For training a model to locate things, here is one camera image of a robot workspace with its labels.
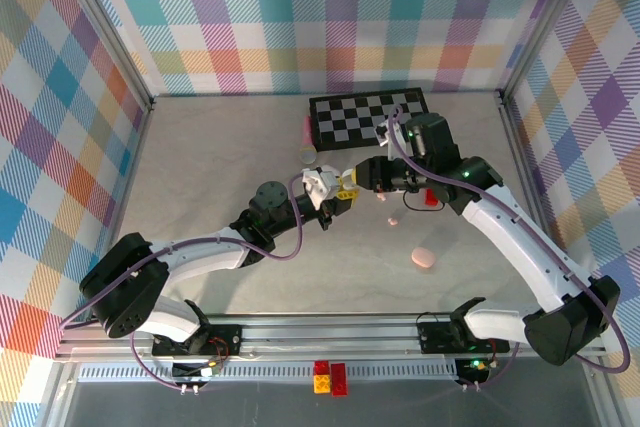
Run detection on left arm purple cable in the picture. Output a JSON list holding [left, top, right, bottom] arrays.
[[59, 171, 309, 391]]

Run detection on long red toy brick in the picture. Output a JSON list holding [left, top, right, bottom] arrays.
[[330, 362, 350, 397]]

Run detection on black electronics bracket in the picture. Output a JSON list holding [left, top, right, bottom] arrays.
[[171, 360, 224, 383], [454, 357, 501, 381]]

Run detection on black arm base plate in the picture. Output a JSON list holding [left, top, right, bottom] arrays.
[[416, 320, 511, 354], [151, 324, 245, 359]]

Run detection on pink cylindrical tube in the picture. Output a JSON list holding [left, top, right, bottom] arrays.
[[298, 115, 318, 165]]

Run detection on aluminium frame post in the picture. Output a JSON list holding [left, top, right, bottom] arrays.
[[497, 0, 601, 108], [47, 0, 156, 113]]

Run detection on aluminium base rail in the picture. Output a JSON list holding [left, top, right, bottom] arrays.
[[52, 311, 609, 363]]

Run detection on black grey checkerboard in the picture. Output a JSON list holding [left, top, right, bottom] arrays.
[[308, 87, 436, 152]]

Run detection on aluminium floor side rail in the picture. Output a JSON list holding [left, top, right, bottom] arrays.
[[497, 91, 609, 427], [39, 99, 156, 427]]

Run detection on pink earbud case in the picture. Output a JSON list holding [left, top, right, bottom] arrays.
[[410, 245, 437, 273]]

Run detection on white slotted cable duct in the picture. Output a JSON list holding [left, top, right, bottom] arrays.
[[78, 364, 464, 382]]

